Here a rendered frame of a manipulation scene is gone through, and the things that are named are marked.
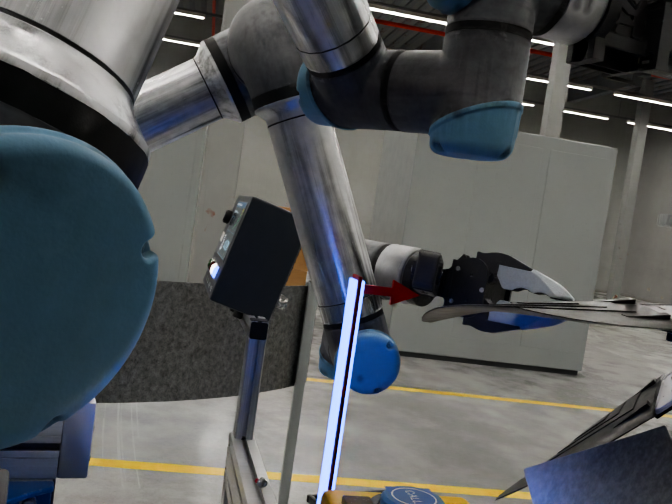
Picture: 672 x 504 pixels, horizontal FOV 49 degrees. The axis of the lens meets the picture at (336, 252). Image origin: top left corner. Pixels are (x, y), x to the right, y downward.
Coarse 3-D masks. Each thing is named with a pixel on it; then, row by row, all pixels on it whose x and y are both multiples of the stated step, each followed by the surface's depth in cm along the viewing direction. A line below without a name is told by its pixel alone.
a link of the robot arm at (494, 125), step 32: (448, 32) 64; (480, 32) 61; (512, 32) 61; (416, 64) 65; (448, 64) 63; (480, 64) 61; (512, 64) 62; (416, 96) 64; (448, 96) 63; (480, 96) 61; (512, 96) 62; (416, 128) 67; (448, 128) 63; (480, 128) 62; (512, 128) 63; (480, 160) 67
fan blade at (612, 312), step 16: (464, 304) 67; (480, 304) 65; (496, 304) 76; (512, 304) 73; (528, 304) 74; (544, 304) 74; (560, 304) 75; (576, 304) 75; (592, 304) 76; (608, 304) 77; (624, 304) 78; (640, 304) 78; (432, 320) 84; (576, 320) 66; (592, 320) 67; (608, 320) 68; (624, 320) 70; (640, 320) 71; (656, 320) 72
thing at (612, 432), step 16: (656, 384) 88; (640, 400) 88; (656, 400) 85; (608, 416) 92; (624, 416) 87; (640, 416) 84; (592, 432) 91; (608, 432) 87; (624, 432) 84; (576, 448) 90
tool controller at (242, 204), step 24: (240, 216) 127; (264, 216) 124; (288, 216) 125; (240, 240) 123; (264, 240) 124; (288, 240) 125; (240, 264) 124; (264, 264) 125; (288, 264) 125; (216, 288) 123; (240, 288) 124; (264, 288) 125; (240, 312) 130; (264, 312) 125
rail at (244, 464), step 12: (240, 444) 118; (252, 444) 119; (228, 456) 121; (240, 456) 112; (252, 456) 113; (228, 468) 119; (240, 468) 107; (252, 468) 111; (264, 468) 109; (228, 480) 119; (240, 480) 104; (252, 480) 103; (228, 492) 115; (240, 492) 103; (252, 492) 99; (264, 492) 100
